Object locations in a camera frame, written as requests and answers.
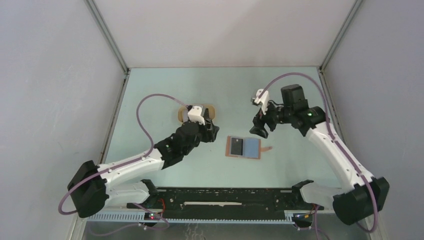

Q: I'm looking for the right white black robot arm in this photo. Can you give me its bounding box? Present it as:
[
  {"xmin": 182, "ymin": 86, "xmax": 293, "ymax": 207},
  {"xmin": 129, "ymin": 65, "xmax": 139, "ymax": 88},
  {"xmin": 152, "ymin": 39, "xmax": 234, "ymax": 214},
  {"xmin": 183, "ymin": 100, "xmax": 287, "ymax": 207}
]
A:
[{"xmin": 249, "ymin": 84, "xmax": 390, "ymax": 226}]

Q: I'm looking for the aluminium frame rail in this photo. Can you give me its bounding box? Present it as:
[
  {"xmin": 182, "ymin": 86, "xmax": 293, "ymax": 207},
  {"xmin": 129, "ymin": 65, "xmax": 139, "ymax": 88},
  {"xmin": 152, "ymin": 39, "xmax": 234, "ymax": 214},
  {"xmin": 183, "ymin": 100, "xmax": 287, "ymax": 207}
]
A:
[{"xmin": 77, "ymin": 188, "xmax": 379, "ymax": 226}]

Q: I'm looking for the black credit card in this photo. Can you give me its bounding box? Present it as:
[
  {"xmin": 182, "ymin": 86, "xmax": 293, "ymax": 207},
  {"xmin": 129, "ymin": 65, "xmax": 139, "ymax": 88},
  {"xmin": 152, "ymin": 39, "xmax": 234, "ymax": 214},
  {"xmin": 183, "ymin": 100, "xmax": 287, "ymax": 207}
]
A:
[{"xmin": 229, "ymin": 137, "xmax": 244, "ymax": 156}]

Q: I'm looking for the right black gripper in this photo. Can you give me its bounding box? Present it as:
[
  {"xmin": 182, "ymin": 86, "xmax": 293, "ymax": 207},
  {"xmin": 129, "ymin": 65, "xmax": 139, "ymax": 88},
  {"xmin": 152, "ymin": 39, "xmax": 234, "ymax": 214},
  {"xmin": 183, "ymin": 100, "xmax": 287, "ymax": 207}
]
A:
[{"xmin": 249, "ymin": 98, "xmax": 293, "ymax": 139}]

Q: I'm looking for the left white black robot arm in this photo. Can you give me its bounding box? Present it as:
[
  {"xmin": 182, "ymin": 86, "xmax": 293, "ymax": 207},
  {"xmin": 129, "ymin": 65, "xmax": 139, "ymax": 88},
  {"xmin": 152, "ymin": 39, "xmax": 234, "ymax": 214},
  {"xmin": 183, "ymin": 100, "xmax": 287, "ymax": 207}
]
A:
[{"xmin": 67, "ymin": 118, "xmax": 220, "ymax": 218}]

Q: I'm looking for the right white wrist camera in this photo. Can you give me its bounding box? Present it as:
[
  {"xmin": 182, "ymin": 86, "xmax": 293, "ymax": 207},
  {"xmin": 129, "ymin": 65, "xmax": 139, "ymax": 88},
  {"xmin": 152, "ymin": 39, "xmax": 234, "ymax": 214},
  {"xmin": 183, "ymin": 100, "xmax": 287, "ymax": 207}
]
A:
[{"xmin": 251, "ymin": 88, "xmax": 270, "ymax": 115}]

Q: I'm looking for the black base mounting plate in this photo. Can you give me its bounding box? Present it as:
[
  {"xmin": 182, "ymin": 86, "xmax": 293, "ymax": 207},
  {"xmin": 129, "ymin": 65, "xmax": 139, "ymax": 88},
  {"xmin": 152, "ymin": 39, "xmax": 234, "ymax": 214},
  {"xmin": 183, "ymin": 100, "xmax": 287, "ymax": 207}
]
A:
[{"xmin": 141, "ymin": 187, "xmax": 314, "ymax": 221}]

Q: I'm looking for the brown leather card holder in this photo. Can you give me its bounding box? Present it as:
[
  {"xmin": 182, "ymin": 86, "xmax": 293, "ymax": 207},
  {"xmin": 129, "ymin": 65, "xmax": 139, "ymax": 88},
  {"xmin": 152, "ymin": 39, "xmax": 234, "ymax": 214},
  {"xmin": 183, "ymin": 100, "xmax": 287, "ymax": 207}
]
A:
[{"xmin": 225, "ymin": 135, "xmax": 273, "ymax": 160}]

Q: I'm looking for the beige oval card tray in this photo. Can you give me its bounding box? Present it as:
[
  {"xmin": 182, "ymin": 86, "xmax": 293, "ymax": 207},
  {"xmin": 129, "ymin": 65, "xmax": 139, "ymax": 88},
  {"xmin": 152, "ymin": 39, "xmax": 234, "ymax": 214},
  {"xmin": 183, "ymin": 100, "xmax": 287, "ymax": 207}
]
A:
[{"xmin": 177, "ymin": 103, "xmax": 216, "ymax": 123}]

